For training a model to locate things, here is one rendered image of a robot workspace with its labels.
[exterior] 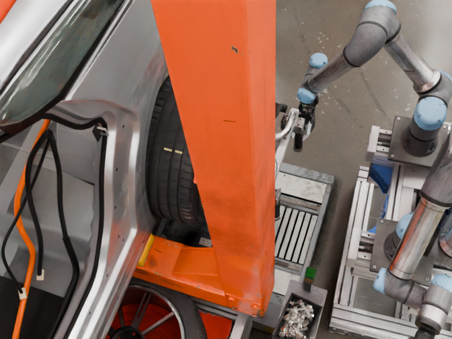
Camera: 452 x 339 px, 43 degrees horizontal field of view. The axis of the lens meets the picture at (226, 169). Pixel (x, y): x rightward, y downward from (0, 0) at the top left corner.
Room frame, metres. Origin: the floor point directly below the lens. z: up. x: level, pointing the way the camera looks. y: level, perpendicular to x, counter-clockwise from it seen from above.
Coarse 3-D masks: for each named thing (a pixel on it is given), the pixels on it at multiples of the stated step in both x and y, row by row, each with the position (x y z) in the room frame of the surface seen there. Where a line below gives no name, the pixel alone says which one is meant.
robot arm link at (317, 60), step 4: (312, 56) 1.54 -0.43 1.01; (316, 56) 1.54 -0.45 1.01; (320, 56) 1.54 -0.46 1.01; (324, 56) 1.53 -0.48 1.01; (312, 60) 1.52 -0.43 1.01; (316, 60) 1.52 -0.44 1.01; (320, 60) 1.52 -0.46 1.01; (324, 60) 1.51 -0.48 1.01; (312, 64) 1.51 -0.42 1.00; (316, 64) 1.50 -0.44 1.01; (320, 64) 1.50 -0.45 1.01; (324, 64) 1.50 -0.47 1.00; (308, 68) 1.52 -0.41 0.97; (312, 68) 1.50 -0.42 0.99; (316, 68) 1.49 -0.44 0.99; (320, 68) 1.49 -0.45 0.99; (308, 72) 1.49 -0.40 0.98; (312, 72) 1.48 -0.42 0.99
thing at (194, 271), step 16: (160, 240) 0.96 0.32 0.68; (160, 256) 0.89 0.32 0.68; (176, 256) 0.88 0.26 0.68; (192, 256) 0.84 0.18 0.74; (208, 256) 0.81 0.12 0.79; (144, 272) 0.84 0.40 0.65; (160, 272) 0.82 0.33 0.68; (176, 272) 0.79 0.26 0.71; (192, 272) 0.76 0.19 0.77; (208, 272) 0.74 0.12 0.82; (176, 288) 0.78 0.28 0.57; (192, 288) 0.74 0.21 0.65; (208, 288) 0.72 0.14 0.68; (224, 304) 0.68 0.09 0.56
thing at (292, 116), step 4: (292, 112) 1.27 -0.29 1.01; (296, 112) 1.28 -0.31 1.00; (292, 116) 1.25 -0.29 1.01; (296, 116) 1.27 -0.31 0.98; (288, 120) 1.24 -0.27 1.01; (292, 120) 1.24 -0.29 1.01; (288, 124) 1.22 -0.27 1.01; (292, 124) 1.22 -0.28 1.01; (284, 128) 1.21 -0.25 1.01; (288, 128) 1.20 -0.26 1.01; (280, 132) 1.19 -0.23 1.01; (284, 132) 1.19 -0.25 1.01; (288, 132) 1.19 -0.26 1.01; (276, 136) 1.18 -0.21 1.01; (280, 136) 1.17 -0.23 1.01; (284, 136) 1.18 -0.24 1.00
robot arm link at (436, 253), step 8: (440, 232) 0.68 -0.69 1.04; (448, 232) 0.65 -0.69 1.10; (440, 240) 0.64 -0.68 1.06; (448, 240) 0.63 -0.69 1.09; (432, 248) 0.63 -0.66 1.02; (440, 248) 0.62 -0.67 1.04; (448, 248) 0.61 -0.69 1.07; (432, 256) 0.61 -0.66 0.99; (440, 256) 0.60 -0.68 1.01; (448, 256) 0.59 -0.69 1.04; (448, 264) 0.58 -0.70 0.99
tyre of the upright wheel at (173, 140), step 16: (160, 96) 1.32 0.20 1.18; (160, 112) 1.25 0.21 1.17; (176, 112) 1.24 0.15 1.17; (160, 128) 1.19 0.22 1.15; (176, 128) 1.18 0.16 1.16; (160, 144) 1.15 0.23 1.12; (176, 144) 1.13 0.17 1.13; (160, 160) 1.10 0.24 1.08; (176, 160) 1.08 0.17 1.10; (160, 176) 1.06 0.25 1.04; (176, 176) 1.04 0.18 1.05; (192, 176) 1.02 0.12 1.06; (160, 192) 1.02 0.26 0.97; (176, 192) 1.00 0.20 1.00; (192, 192) 0.99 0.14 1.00; (160, 208) 1.02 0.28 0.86; (176, 208) 0.98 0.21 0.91; (192, 208) 0.97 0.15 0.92; (192, 224) 0.96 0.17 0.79
